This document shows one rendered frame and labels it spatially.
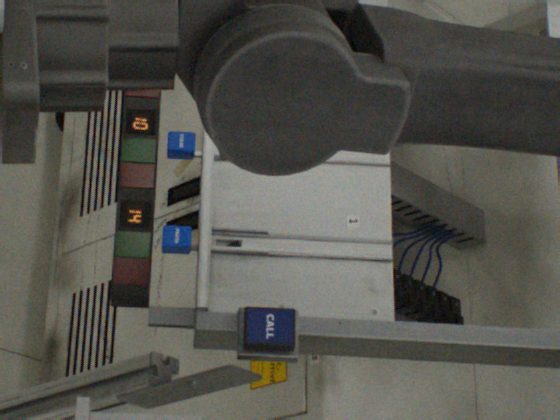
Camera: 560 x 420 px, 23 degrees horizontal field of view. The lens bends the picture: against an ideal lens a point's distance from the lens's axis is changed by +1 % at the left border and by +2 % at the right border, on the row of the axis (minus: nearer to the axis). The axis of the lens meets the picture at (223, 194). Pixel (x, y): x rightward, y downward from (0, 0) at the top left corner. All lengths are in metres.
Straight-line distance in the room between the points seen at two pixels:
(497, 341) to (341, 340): 0.15
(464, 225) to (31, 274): 0.71
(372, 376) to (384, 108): 1.10
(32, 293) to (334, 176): 0.85
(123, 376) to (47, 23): 0.88
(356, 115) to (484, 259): 1.38
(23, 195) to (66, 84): 1.60
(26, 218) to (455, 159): 0.69
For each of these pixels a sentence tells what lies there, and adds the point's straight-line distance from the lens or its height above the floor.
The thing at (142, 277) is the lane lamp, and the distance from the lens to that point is 1.39.
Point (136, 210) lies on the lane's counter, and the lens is 1.42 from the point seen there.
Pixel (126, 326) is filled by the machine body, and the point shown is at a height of 0.25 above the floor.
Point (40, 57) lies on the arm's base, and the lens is 0.62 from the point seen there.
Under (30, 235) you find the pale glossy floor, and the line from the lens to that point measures 2.21.
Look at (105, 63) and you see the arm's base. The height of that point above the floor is 1.22.
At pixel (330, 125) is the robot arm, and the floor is 1.27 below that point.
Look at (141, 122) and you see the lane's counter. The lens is 1.47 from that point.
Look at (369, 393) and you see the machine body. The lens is 1.72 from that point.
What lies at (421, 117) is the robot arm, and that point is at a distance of 0.68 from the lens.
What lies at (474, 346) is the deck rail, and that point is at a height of 0.91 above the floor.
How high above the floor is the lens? 1.64
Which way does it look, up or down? 40 degrees down
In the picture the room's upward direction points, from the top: 69 degrees clockwise
